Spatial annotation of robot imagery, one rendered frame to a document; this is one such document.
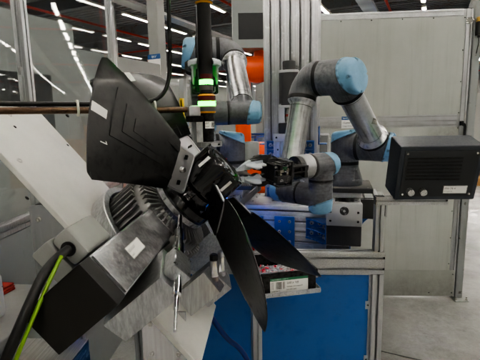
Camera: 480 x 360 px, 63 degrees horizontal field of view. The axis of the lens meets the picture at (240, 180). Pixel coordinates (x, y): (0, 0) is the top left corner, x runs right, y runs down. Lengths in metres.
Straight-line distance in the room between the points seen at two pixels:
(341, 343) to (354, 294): 0.20
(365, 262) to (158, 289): 0.92
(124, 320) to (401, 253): 2.58
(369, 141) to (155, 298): 1.10
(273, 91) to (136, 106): 1.21
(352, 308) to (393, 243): 1.57
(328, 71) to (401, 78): 1.64
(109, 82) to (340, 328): 1.19
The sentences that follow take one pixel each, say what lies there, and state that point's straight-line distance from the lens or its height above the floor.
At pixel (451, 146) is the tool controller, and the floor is 1.23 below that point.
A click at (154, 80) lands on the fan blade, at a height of 1.43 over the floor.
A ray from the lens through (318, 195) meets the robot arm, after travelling 1.24.
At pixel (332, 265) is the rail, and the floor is 0.81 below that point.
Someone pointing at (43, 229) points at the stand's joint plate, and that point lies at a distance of 0.95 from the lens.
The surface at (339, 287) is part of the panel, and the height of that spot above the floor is 0.72.
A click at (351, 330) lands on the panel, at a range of 1.57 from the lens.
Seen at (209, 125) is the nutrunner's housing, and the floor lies 1.31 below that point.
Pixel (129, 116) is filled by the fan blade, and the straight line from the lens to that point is 0.71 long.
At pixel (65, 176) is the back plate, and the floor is 1.21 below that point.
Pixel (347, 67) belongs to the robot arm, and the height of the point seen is 1.47.
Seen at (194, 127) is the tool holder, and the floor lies 1.31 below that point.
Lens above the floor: 1.33
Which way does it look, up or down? 9 degrees down
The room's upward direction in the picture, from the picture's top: 1 degrees counter-clockwise
